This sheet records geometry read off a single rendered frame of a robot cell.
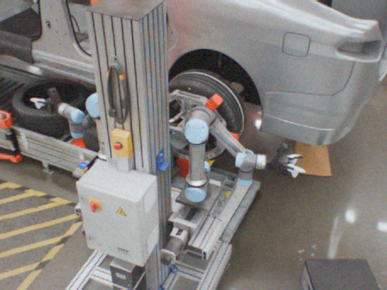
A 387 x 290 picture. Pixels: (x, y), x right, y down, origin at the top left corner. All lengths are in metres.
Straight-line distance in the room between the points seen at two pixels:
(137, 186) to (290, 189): 2.13
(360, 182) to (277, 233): 1.00
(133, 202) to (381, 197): 2.60
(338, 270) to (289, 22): 1.58
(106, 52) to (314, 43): 1.45
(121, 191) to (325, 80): 1.56
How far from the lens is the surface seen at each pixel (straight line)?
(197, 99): 3.15
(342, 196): 4.25
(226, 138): 2.53
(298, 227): 3.88
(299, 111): 3.34
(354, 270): 3.26
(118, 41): 2.05
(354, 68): 3.15
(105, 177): 2.38
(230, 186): 3.88
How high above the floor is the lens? 2.78
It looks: 38 degrees down
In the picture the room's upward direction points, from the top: 1 degrees clockwise
